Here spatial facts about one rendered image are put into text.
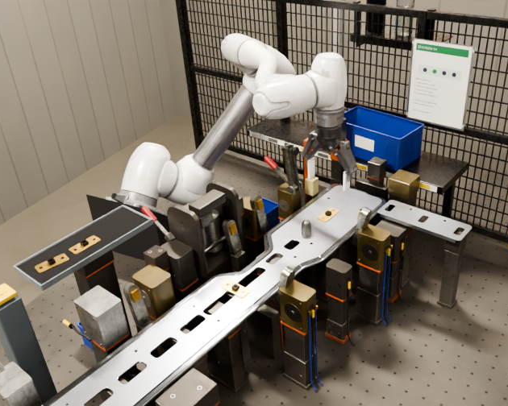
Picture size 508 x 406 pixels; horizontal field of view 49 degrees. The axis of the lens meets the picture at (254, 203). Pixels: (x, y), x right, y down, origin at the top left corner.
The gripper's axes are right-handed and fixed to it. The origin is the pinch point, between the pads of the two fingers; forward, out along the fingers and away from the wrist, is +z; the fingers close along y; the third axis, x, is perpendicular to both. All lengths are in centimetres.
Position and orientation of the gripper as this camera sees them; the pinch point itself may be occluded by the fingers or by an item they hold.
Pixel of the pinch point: (328, 180)
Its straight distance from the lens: 182.7
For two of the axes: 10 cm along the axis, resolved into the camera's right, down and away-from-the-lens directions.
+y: 7.6, 3.0, -5.8
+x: 6.5, -4.4, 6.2
